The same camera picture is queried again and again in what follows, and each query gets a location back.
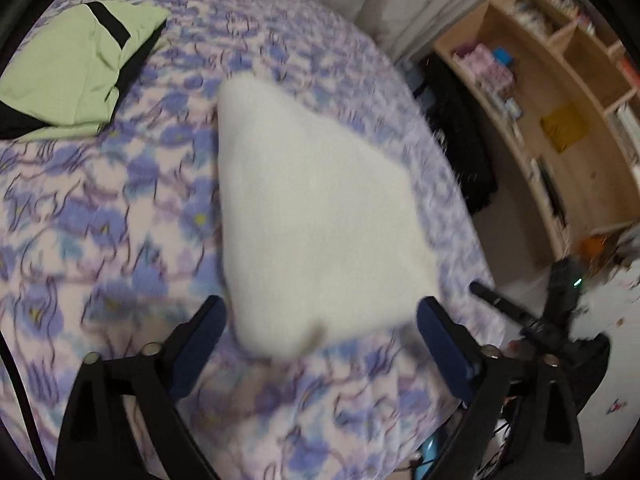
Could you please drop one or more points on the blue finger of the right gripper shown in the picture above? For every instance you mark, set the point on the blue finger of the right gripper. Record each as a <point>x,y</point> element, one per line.
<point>516,313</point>

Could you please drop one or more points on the cream knit cardigan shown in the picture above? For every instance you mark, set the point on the cream knit cardigan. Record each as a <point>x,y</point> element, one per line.
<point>321,236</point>

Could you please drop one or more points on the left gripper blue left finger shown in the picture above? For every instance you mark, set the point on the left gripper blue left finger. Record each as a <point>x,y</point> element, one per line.
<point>180,359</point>

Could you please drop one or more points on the light green folded garment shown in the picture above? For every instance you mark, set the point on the light green folded garment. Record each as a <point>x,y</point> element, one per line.
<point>70,77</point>

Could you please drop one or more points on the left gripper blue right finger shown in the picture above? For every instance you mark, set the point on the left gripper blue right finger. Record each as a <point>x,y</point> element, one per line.
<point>469,369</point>

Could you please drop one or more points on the pink drawer organizer box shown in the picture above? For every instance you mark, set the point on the pink drawer organizer box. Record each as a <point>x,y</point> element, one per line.
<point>485,70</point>

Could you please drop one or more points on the wooden bookshelf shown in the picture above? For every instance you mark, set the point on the wooden bookshelf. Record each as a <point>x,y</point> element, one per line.
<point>559,137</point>

